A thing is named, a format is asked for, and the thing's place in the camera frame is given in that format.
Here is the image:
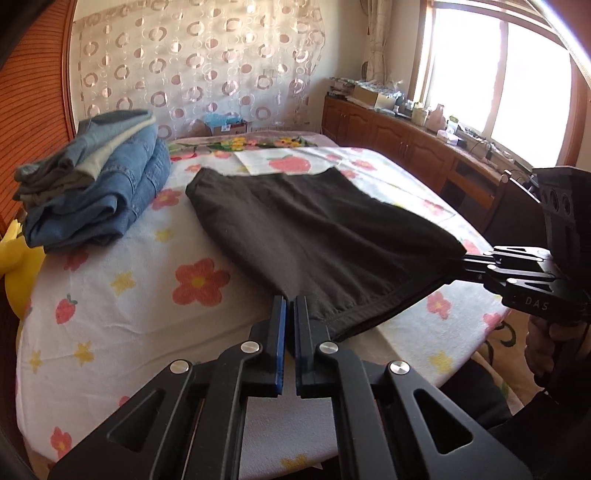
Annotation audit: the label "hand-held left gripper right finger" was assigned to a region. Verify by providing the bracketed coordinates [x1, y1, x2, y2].
[293, 295, 535, 480]

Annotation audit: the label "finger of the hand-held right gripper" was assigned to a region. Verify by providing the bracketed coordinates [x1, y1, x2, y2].
[461, 246, 548, 273]
[444, 265, 520, 296]

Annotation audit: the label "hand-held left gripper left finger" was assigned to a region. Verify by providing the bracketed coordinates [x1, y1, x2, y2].
[46, 295, 288, 480]

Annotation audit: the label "black pants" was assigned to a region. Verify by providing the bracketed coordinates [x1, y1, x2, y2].
[185, 166, 468, 342]

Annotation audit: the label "folded grey pants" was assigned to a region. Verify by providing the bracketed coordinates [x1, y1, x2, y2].
[13, 157, 95, 201]

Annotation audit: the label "person's right hand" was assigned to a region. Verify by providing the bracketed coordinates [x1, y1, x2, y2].
[524, 316, 563, 380]

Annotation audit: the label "wooden sideboard cabinet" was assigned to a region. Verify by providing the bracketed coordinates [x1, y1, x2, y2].
[322, 93, 542, 234]

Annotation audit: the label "white flower-print blanket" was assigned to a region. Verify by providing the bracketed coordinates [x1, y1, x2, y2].
[15, 144, 514, 469]

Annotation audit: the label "pink bottle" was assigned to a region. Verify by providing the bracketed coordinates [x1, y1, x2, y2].
[425, 104, 447, 133]

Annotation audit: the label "wooden framed window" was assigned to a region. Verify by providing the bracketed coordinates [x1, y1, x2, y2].
[406, 0, 591, 172]

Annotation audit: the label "open cardboard box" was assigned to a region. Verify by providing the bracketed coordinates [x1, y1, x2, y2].
[352, 85, 394, 110]

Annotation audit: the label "cardboard box with blue cloth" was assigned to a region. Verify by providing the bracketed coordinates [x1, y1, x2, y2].
[202, 113, 251, 137]

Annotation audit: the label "pale window curtain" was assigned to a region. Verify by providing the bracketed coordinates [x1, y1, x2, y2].
[365, 0, 408, 87]

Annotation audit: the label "yellow plush toy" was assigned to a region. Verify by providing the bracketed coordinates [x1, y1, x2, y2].
[0, 218, 47, 320]

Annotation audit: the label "folded light blue jeans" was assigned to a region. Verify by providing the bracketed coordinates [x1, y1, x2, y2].
[74, 109, 158, 178]

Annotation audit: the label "sheer circle-patterned curtain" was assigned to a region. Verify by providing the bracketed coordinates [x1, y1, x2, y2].
[71, 0, 329, 140]

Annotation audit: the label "wooden slatted wardrobe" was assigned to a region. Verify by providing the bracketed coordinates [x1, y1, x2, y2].
[0, 0, 79, 222]

